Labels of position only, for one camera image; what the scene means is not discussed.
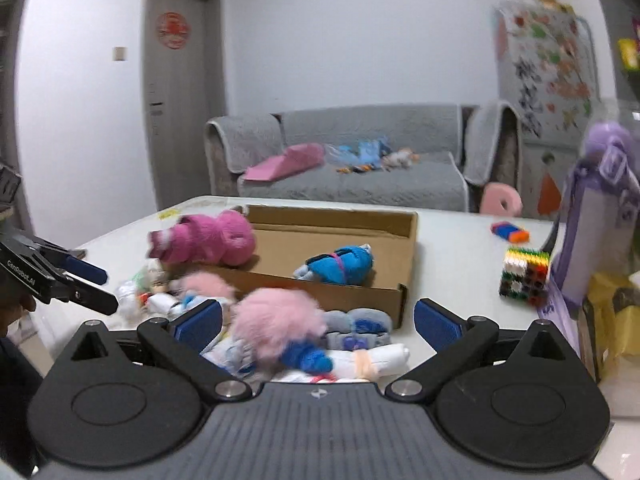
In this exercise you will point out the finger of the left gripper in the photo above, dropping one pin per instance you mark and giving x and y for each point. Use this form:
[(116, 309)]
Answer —
[(68, 288), (72, 261)]

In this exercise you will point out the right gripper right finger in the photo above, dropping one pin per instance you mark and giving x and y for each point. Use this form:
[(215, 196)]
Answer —
[(460, 345)]

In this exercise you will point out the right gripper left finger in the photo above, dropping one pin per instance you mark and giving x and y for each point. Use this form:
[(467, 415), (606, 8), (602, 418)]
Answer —
[(177, 345)]

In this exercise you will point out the cartoon mouse white sock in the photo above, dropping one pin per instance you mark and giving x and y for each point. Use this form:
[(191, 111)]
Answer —
[(147, 292)]

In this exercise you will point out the grey blue sock bundle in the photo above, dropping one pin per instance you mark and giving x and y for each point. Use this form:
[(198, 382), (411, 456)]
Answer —
[(358, 329)]

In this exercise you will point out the white mesh sock bundle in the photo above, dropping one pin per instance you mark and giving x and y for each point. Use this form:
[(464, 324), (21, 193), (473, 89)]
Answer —
[(237, 357)]

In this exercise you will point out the light pink fluffy bundle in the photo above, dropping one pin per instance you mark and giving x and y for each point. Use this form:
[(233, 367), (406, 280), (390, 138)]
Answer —
[(269, 319)]

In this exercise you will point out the multicolour block cube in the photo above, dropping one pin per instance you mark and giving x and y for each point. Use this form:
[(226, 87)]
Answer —
[(524, 276)]

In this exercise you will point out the white sock with band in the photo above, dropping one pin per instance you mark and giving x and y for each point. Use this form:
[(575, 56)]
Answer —
[(355, 366)]

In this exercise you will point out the magenta fluffy sock bundle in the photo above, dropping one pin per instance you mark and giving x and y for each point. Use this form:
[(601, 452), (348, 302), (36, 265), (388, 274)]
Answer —
[(228, 239)]

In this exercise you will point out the small coloured block strip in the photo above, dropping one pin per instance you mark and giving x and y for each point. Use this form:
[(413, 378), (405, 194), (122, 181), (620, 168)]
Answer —
[(512, 234)]

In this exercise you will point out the brown cardboard box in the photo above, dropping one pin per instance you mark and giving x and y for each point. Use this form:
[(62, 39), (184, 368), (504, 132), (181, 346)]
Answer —
[(287, 236)]

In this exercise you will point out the pink plastic chair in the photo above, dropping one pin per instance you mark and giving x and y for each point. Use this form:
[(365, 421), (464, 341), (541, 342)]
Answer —
[(501, 200)]

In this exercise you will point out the yellow package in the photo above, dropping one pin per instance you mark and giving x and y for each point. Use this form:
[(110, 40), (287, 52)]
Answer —
[(611, 309)]

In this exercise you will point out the purple bag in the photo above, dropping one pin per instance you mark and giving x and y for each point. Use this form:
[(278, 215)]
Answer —
[(595, 225)]

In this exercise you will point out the plush toy on sofa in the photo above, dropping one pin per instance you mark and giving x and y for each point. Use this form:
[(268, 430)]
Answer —
[(403, 158)]

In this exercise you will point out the grey covered sofa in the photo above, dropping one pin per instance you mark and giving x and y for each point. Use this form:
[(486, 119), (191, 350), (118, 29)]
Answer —
[(461, 149)]

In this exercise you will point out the blue toy castle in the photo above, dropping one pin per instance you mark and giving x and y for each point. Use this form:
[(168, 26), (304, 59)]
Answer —
[(371, 152)]

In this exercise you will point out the red door decoration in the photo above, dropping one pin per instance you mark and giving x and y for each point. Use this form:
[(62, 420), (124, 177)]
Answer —
[(172, 30)]

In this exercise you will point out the grey door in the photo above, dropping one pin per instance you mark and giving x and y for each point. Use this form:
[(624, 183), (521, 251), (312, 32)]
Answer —
[(182, 90)]

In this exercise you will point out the decorated refrigerator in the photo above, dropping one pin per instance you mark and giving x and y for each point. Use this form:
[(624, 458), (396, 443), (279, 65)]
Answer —
[(547, 72)]

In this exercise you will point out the wall light switch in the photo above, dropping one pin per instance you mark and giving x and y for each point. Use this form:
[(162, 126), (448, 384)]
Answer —
[(119, 53)]

